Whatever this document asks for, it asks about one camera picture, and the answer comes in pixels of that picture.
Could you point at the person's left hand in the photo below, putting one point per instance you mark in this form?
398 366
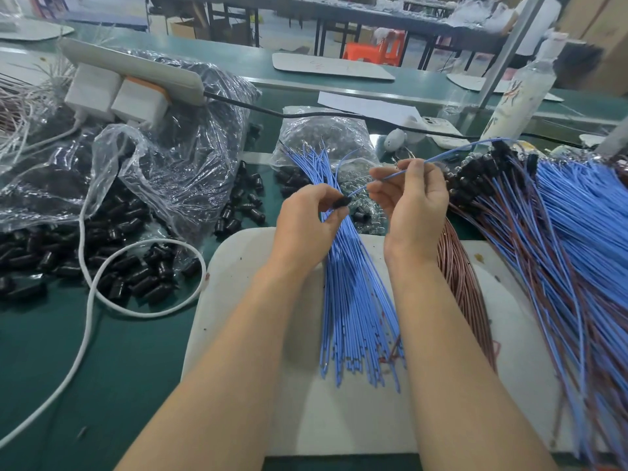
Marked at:
302 235

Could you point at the person's right hand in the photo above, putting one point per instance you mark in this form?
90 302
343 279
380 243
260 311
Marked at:
414 216

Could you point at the black cap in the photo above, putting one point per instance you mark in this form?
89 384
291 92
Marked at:
341 202

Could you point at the pile of black plastic caps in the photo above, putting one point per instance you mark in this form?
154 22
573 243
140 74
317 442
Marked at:
34 260

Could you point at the person's left forearm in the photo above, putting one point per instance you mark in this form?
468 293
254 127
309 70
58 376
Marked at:
211 397

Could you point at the person's right forearm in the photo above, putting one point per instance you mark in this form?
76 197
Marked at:
476 392

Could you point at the white computer mouse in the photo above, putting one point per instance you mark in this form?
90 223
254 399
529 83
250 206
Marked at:
394 140

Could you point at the white flat device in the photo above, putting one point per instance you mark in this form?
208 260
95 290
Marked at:
443 132

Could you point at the small clear plastic bag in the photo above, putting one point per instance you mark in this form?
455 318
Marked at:
324 137

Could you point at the white paper sheet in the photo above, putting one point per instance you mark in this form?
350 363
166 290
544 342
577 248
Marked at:
365 106

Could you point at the white flat tray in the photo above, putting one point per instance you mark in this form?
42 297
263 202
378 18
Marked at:
34 29
334 65
467 81

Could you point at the large clear plastic bag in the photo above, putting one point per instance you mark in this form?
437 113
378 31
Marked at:
191 142

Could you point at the white spray bottle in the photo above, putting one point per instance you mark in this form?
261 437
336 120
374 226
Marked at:
520 93

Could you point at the orange plastic stool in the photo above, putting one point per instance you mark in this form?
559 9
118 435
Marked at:
378 47

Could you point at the white orange charger adapter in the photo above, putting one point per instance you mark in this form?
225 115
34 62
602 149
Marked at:
140 101

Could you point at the white work board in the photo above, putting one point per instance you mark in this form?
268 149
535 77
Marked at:
392 426

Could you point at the white power strip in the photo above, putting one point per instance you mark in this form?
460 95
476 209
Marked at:
132 70

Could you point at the cardboard boxes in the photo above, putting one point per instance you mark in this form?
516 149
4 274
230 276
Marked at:
599 29

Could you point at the blue table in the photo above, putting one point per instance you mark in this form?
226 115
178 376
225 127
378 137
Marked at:
90 6

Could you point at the slanted metal frame post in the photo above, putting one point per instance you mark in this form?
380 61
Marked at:
512 44

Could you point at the short metal frame post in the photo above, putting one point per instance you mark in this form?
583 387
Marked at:
615 140

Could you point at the long black-frame table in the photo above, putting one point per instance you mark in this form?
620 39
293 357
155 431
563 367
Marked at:
314 6

